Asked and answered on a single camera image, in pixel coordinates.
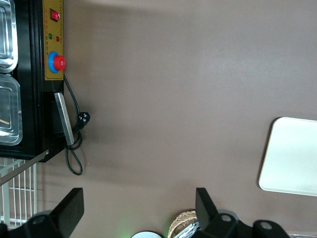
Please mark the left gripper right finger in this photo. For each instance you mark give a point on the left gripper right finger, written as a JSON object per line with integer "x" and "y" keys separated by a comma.
{"x": 208, "y": 215}

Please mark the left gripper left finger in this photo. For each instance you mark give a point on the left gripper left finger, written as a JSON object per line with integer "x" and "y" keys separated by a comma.
{"x": 67, "y": 210}

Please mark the beige plastic tray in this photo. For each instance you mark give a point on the beige plastic tray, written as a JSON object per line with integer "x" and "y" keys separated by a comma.
{"x": 292, "y": 156}

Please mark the light oval wicker basket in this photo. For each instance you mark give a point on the light oval wicker basket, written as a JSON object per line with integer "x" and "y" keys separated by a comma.
{"x": 179, "y": 223}

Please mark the silver metal lever bar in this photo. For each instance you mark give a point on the silver metal lever bar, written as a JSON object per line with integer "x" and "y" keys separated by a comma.
{"x": 24, "y": 166}

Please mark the black sealing machine yellow panel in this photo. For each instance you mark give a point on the black sealing machine yellow panel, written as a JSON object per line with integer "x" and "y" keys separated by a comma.
{"x": 34, "y": 104}

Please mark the steel food container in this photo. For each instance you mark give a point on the steel food container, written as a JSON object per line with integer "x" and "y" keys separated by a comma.
{"x": 8, "y": 109}
{"x": 7, "y": 37}

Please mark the red emergency stop button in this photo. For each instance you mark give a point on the red emergency stop button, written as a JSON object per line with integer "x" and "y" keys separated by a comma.
{"x": 58, "y": 62}

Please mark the red rocker switch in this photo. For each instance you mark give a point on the red rocker switch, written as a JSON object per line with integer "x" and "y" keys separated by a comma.
{"x": 55, "y": 15}

